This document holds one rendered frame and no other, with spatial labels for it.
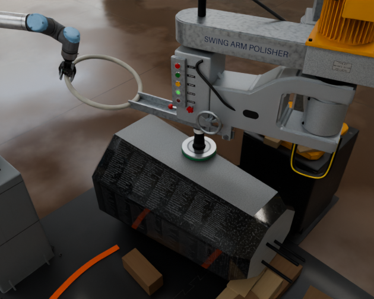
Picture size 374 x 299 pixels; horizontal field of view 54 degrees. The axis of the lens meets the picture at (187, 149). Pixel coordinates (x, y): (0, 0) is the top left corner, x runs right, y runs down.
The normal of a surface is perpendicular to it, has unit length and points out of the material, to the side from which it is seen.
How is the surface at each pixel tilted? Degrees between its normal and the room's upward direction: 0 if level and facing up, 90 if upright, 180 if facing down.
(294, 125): 0
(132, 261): 0
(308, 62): 90
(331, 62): 90
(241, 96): 90
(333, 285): 0
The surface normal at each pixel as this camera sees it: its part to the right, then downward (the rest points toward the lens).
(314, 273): 0.00, -0.77
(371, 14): -0.44, 0.58
